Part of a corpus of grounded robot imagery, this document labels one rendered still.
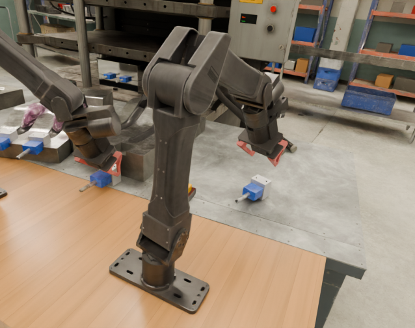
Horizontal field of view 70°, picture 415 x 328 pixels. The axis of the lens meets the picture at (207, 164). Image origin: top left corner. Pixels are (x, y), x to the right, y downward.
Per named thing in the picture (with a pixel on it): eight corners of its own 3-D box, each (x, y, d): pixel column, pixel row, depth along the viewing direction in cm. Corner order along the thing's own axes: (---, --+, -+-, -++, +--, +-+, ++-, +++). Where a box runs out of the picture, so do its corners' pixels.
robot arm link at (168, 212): (163, 227, 61) (177, 60, 47) (189, 242, 58) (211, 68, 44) (141, 241, 56) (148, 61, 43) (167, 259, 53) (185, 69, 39)
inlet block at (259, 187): (242, 213, 81) (245, 197, 79) (228, 205, 84) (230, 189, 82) (268, 196, 90) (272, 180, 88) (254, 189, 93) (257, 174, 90)
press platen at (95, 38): (210, 101, 149) (214, 64, 141) (17, 62, 186) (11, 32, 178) (250, 74, 219) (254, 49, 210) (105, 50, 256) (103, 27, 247)
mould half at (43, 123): (59, 163, 96) (54, 131, 91) (-20, 154, 97) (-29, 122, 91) (114, 114, 140) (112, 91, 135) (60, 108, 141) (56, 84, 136)
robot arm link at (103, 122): (124, 127, 77) (110, 81, 72) (115, 140, 70) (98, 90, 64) (82, 133, 78) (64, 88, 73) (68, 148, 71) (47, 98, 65)
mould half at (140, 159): (143, 182, 91) (142, 141, 84) (75, 161, 98) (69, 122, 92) (204, 130, 132) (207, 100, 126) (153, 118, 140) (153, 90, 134)
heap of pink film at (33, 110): (64, 132, 104) (61, 110, 100) (14, 126, 104) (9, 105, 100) (95, 109, 126) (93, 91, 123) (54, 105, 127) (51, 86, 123)
